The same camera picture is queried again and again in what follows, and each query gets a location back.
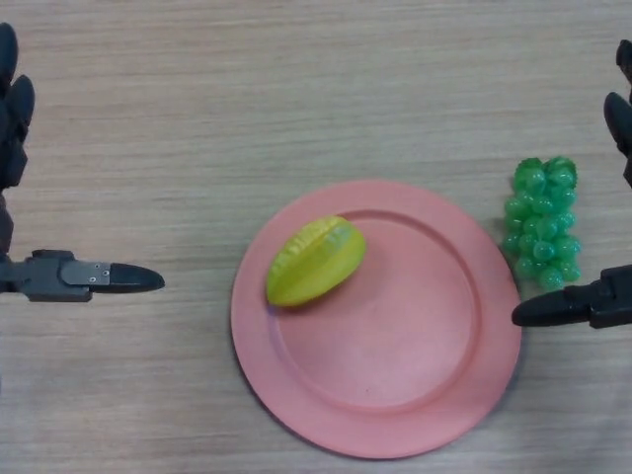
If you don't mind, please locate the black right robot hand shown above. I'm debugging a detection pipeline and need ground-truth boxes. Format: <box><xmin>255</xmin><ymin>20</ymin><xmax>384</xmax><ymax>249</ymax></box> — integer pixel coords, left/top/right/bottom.
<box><xmin>512</xmin><ymin>39</ymin><xmax>632</xmax><ymax>330</ymax></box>

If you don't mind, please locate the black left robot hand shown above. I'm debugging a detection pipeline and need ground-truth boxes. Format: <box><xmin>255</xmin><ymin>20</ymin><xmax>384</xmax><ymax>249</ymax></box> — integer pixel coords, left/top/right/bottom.
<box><xmin>0</xmin><ymin>22</ymin><xmax>166</xmax><ymax>303</ymax></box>

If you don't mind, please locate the yellow starfruit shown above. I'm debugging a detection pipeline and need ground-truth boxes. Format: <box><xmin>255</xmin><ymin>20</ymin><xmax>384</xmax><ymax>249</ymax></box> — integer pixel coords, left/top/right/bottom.
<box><xmin>266</xmin><ymin>214</ymin><xmax>368</xmax><ymax>309</ymax></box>

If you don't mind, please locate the pink round plate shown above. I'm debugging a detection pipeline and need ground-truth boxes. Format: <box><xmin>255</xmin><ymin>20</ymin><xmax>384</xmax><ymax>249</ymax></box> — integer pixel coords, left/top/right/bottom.
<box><xmin>230</xmin><ymin>180</ymin><xmax>523</xmax><ymax>460</ymax></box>

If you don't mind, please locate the green grape bunch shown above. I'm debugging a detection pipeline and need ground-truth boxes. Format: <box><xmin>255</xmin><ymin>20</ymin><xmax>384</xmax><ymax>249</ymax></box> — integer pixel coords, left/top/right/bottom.
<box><xmin>501</xmin><ymin>155</ymin><xmax>582</xmax><ymax>291</ymax></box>

